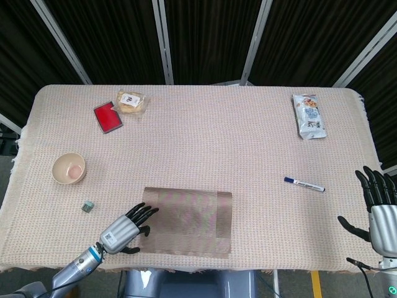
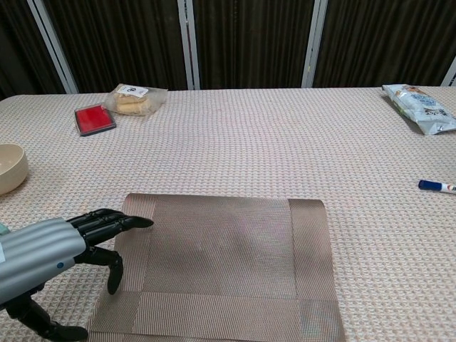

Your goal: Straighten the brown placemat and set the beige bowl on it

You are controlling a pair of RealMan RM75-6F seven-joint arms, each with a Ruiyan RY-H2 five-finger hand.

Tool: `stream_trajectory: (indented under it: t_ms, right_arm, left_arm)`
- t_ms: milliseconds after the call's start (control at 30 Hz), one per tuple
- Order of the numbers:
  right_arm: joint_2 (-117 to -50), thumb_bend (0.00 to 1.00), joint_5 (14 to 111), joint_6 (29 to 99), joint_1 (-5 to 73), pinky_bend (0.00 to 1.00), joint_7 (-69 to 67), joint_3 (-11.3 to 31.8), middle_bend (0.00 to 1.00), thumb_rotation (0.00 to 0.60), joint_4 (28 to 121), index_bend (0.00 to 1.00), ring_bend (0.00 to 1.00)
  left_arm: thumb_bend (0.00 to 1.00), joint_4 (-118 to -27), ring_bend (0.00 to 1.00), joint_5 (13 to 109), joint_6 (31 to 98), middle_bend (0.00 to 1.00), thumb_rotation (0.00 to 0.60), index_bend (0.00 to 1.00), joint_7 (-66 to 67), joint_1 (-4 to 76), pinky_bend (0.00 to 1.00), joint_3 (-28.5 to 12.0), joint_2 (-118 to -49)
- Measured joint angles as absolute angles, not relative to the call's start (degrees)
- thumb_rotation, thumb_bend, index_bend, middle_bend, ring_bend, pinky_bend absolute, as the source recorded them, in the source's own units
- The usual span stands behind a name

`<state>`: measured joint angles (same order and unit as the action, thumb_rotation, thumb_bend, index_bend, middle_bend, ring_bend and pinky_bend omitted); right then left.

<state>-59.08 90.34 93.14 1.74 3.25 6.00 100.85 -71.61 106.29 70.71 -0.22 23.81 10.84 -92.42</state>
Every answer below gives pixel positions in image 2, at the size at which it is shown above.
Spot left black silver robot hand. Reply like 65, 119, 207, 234
0, 208, 155, 342

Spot bagged bread bun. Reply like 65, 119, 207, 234
105, 83, 168, 117

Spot red ink pad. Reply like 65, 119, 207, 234
73, 103, 118, 138

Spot blue capped white marker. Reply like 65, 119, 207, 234
418, 179, 456, 195

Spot beige woven tablecloth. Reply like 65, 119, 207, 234
0, 86, 456, 342

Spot brown woven placemat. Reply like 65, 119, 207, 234
87, 193, 346, 342

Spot white partition post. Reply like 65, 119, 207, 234
301, 0, 328, 88
440, 56, 456, 87
27, 0, 78, 95
177, 0, 201, 90

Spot beige bowl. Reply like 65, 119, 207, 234
0, 142, 29, 196

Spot white snack bag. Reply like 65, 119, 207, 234
381, 83, 456, 136

